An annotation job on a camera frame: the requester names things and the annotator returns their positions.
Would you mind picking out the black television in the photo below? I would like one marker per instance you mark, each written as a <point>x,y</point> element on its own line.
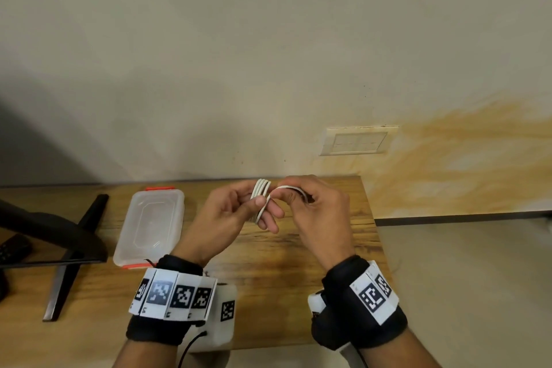
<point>51,234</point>

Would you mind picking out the beige wall plate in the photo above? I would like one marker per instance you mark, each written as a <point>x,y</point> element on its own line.
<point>360,141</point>

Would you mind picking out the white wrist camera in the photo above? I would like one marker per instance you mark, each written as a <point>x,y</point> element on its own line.
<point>317,303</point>
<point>224,333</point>

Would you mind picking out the person's right hand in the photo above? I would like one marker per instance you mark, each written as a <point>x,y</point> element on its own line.
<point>323,225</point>

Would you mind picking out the transparent plastic box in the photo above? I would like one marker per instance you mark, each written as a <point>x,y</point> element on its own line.
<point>151,225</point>

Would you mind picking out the person's left hand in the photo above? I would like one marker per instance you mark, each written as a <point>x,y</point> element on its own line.
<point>220,221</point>

